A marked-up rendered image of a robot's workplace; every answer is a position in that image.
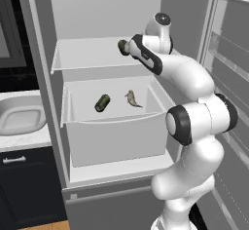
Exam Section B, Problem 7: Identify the grey fridge door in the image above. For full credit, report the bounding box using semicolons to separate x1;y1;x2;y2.
199;0;249;230

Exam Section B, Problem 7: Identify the dark green cucumber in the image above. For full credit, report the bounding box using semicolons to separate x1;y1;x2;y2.
93;94;112;113
117;38;130;57

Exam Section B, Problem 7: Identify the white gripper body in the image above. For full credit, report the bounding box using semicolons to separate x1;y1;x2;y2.
126;38;138;59

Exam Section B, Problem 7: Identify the grey open fridge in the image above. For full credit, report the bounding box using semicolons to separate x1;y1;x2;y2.
15;0;226;230

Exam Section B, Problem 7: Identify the white fridge shelf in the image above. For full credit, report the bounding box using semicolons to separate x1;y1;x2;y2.
50;36;154;76

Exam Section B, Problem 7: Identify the grey freezer drawer front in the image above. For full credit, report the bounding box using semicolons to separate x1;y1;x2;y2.
61;177;170;230

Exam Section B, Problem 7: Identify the silver drawer handle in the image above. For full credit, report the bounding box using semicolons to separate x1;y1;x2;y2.
2;155;27;165

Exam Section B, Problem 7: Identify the dark cabinet drawer front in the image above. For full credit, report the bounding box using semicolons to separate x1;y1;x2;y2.
0;146;68;230

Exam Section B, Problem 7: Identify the white sink basin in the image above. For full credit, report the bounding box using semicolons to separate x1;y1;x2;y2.
0;95;48;136

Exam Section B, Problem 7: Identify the grey-brown fish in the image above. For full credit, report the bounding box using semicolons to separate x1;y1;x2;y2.
124;89;144;109

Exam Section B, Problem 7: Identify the white fridge drawer bin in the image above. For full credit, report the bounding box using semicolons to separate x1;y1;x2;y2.
59;75;178;169

